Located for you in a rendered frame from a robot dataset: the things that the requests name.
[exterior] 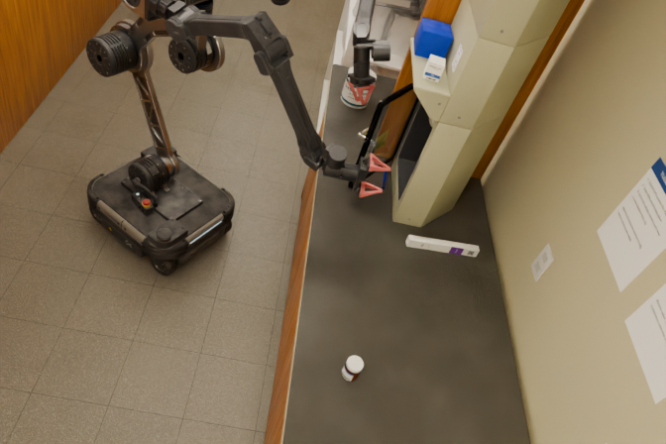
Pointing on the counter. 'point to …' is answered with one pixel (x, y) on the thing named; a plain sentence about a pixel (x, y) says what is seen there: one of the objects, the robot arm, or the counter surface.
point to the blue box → (432, 39)
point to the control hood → (426, 92)
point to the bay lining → (419, 132)
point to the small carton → (434, 68)
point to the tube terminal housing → (463, 119)
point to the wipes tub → (350, 97)
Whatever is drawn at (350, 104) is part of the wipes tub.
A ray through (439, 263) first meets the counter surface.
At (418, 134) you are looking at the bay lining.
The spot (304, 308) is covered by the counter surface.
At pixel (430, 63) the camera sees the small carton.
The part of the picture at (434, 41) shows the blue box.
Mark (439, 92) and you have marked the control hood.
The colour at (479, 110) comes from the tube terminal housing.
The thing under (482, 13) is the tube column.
